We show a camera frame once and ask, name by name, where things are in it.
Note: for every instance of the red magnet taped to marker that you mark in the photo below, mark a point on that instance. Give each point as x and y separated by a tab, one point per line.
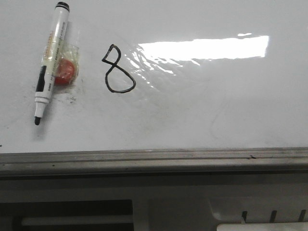
68	66

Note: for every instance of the white black whiteboard marker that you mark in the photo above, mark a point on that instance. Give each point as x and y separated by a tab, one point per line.
50	60

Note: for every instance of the grey cabinet below whiteboard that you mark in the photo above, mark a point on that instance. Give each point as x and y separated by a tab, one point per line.
153	203

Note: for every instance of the white tray bottom right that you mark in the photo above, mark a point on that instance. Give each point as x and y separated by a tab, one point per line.
293	226

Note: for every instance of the white whiteboard with aluminium frame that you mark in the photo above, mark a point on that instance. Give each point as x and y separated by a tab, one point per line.
163	85

